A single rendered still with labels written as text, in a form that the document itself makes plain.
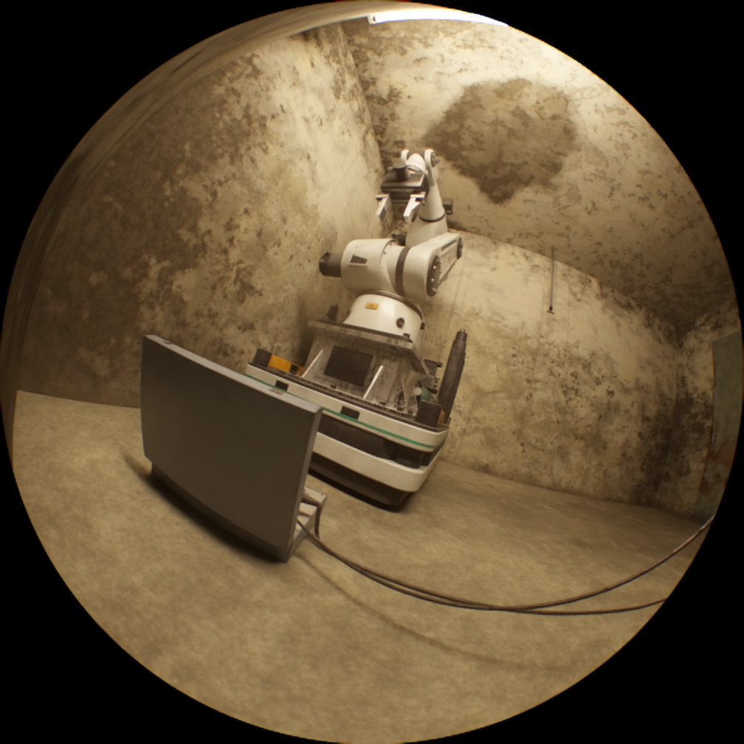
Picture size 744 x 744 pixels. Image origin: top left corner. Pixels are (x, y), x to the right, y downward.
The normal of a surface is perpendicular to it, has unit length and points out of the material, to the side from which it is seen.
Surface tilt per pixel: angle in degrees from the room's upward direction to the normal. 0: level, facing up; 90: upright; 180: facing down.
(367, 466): 90
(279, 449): 105
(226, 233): 90
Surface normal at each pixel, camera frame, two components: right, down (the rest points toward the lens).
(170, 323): 0.93, 0.28
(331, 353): -0.33, -0.21
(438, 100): -0.32, 0.94
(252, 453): -0.15, 0.12
